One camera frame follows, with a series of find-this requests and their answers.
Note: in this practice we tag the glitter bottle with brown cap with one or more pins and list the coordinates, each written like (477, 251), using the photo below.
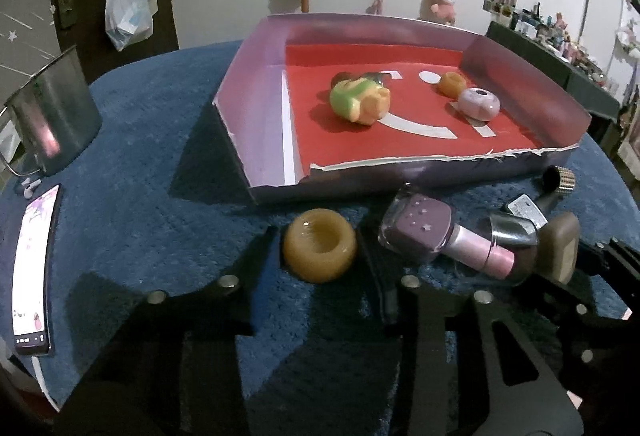
(376, 79)

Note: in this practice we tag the table with dark cloth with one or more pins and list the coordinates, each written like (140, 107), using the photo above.
(550, 70)

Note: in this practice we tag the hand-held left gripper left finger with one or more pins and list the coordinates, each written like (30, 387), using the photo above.
(265, 248)

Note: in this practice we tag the purple bottle with pink cap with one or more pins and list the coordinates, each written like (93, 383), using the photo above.
(420, 226)

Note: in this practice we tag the amber round jar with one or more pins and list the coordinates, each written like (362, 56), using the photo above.
(452, 84)
(320, 248)

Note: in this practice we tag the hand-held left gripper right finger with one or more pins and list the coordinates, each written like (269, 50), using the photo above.
(375, 266)

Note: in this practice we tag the metal cup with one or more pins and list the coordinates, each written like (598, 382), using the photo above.
(55, 115)

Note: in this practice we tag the white plastic bag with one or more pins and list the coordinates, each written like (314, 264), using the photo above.
(127, 20)

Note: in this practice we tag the smartphone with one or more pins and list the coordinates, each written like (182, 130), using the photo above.
(32, 266)

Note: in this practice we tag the clear glass cup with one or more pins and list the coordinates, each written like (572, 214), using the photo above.
(510, 231)

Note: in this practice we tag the brown square case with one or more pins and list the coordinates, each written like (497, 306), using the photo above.
(560, 246)

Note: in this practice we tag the blue textured mat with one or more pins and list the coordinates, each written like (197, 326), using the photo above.
(150, 140)

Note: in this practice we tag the pink hanging clip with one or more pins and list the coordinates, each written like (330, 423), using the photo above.
(376, 5)

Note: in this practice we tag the green and yellow toy figure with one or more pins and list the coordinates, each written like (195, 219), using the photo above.
(357, 100)

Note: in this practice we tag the white earbuds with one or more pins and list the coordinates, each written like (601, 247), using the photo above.
(29, 186)

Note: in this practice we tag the pink pig plush toy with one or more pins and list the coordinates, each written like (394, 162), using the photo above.
(442, 0)

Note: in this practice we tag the pink and red cardboard box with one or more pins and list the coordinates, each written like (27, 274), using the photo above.
(400, 135)

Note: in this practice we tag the row of cosmetic bottles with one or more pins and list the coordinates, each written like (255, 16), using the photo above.
(550, 33)

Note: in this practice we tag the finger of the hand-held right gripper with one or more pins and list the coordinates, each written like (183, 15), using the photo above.
(615, 256)
(575, 301)

